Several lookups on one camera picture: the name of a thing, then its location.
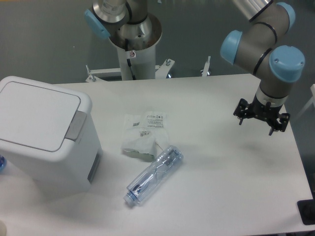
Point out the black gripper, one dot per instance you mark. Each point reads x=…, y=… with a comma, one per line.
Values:
x=266, y=113

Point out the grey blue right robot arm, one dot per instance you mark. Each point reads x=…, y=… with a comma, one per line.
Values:
x=278, y=68

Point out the white trash can body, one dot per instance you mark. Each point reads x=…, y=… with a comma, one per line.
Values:
x=72, y=166

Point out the white trash can lid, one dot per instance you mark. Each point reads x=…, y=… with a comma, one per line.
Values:
x=35, y=117

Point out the black device at table edge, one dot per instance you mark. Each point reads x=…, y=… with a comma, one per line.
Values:
x=307, y=211

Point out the crumpled white plastic bag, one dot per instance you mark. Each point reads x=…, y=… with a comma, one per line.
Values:
x=145, y=135

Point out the clear empty plastic bottle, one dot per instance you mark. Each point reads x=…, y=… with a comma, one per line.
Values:
x=150, y=178

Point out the blue bottle at left edge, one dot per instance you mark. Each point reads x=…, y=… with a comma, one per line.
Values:
x=3, y=162

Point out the white frame at right edge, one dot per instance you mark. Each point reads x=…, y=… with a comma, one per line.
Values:
x=310, y=102

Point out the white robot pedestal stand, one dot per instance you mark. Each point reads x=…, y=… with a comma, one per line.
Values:
x=134, y=65

